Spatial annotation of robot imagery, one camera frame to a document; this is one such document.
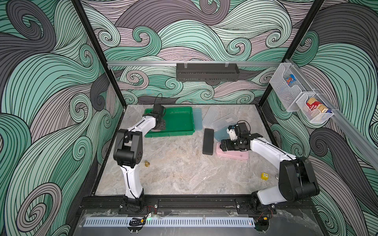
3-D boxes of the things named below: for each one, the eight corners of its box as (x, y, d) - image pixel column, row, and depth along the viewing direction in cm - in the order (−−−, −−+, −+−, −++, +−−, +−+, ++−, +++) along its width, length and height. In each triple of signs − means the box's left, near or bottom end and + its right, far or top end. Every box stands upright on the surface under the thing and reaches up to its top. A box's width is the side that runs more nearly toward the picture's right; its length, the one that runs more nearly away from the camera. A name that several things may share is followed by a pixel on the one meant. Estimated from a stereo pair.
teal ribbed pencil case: (193, 130, 107) (194, 128, 105) (193, 109, 121) (193, 107, 119) (203, 130, 107) (203, 128, 105) (201, 109, 121) (201, 107, 119)
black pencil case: (202, 154, 94) (202, 152, 93) (204, 129, 107) (204, 127, 106) (213, 155, 94) (213, 154, 92) (213, 130, 107) (214, 129, 105)
